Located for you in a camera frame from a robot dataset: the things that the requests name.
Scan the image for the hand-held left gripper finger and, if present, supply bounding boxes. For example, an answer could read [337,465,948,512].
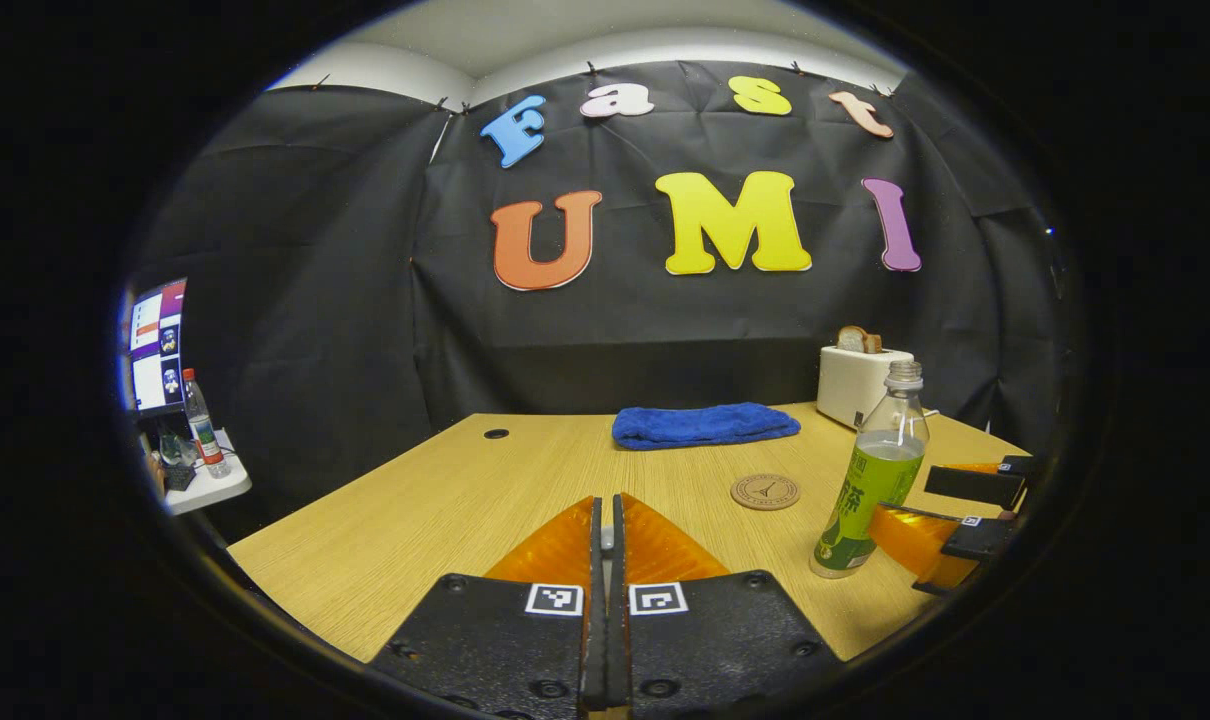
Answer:
[610,493,846,720]
[370,495,606,720]

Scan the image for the clear green-label water bottle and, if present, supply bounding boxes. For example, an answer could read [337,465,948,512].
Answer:
[810,360,931,579]

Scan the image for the round wooden coaster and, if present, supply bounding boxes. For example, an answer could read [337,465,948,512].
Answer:
[731,473,801,511]

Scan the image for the red-label plastic bottle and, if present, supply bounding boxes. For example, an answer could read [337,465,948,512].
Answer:
[182,368,232,479]

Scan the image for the white toaster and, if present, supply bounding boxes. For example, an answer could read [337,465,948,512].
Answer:
[817,345,916,431]

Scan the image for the blue towel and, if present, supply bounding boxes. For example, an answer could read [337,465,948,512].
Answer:
[612,402,802,451]

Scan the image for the white side table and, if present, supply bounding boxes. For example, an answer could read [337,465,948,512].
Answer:
[150,430,253,516]

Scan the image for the computer monitor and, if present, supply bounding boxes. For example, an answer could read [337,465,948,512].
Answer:
[123,278,188,416]

